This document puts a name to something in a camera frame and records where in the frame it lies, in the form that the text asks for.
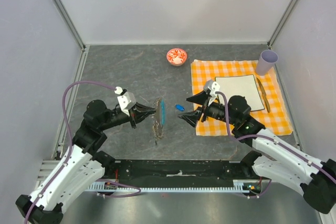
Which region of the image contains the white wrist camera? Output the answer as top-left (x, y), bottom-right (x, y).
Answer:
top-left (114, 87), bottom-right (136, 116)
top-left (203, 79), bottom-right (220, 97)

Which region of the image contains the white cable duct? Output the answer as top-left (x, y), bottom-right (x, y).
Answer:
top-left (86, 181), bottom-right (261, 193)

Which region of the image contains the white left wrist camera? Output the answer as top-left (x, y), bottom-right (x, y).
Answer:
top-left (114, 87), bottom-right (136, 116)

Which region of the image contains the orange checkered cloth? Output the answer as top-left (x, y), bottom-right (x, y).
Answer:
top-left (191, 60), bottom-right (293, 136)

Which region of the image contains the lilac plastic cup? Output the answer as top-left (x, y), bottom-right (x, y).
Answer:
top-left (256, 50), bottom-right (279, 76)

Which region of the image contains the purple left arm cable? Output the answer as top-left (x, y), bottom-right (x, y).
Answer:
top-left (23, 80), bottom-right (142, 224)

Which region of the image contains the gold knife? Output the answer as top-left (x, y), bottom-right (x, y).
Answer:
top-left (257, 78), bottom-right (271, 113)

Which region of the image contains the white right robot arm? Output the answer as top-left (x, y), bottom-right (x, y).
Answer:
top-left (178, 91), bottom-right (335, 214)

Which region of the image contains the large keyring with keys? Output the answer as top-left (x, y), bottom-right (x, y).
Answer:
top-left (153, 98), bottom-right (166, 145)

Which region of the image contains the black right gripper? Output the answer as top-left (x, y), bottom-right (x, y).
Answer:
top-left (177, 90), bottom-right (238, 129)

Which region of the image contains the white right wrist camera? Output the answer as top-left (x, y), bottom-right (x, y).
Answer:
top-left (203, 79), bottom-right (220, 97)

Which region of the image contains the blue key tag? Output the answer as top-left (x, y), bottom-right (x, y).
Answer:
top-left (175, 104), bottom-right (185, 111)

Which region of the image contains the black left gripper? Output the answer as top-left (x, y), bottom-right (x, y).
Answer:
top-left (99, 101), bottom-right (156, 131)

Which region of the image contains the white square plate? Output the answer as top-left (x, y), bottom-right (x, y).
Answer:
top-left (215, 74), bottom-right (265, 112)

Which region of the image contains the red patterned bowl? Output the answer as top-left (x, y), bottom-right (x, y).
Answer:
top-left (166, 48), bottom-right (187, 66)

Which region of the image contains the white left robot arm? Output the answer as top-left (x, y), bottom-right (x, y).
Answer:
top-left (16, 100), bottom-right (156, 223)

